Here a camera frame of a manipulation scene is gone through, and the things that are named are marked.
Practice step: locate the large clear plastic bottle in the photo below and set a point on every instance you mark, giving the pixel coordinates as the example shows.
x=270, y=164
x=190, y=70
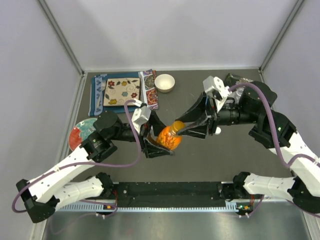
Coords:
x=237, y=93

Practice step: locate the silver fork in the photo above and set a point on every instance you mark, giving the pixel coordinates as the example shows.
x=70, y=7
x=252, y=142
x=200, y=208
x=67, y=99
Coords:
x=102, y=88

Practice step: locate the cream floral square plate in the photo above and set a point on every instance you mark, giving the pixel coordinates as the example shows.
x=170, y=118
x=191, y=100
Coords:
x=120, y=90

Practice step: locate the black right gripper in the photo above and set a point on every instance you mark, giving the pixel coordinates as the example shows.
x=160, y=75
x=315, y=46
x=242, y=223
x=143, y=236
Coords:
x=199, y=129

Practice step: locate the dark floral square plate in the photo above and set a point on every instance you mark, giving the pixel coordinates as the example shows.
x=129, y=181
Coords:
x=233, y=79

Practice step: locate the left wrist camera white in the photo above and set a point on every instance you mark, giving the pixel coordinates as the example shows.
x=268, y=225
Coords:
x=140, y=115

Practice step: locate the red teal round plate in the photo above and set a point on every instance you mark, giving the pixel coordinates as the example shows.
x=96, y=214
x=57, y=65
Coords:
x=80, y=132

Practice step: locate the orange juice bottle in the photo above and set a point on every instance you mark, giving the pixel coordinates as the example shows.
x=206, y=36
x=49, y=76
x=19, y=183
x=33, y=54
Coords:
x=168, y=137

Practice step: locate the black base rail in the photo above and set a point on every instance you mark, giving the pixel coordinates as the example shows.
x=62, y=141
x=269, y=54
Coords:
x=173, y=194

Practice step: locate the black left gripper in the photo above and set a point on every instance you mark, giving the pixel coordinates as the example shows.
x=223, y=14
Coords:
x=151, y=149

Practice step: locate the cream ceramic bowl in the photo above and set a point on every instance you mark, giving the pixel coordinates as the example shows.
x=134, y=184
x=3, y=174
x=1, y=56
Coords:
x=164, y=83

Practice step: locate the blue patterned placemat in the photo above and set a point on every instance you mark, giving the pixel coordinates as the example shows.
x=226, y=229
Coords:
x=149, y=94

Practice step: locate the white bottle cap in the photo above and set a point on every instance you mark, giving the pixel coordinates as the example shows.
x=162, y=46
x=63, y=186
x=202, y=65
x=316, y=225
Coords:
x=218, y=131

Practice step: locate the grey cable duct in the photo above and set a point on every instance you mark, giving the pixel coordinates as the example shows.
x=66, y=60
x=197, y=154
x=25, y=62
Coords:
x=227, y=207

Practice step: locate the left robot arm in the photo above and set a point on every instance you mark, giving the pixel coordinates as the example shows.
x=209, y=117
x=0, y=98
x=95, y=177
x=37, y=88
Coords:
x=54, y=189

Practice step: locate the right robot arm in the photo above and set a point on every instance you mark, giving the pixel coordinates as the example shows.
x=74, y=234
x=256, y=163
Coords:
x=250, y=103

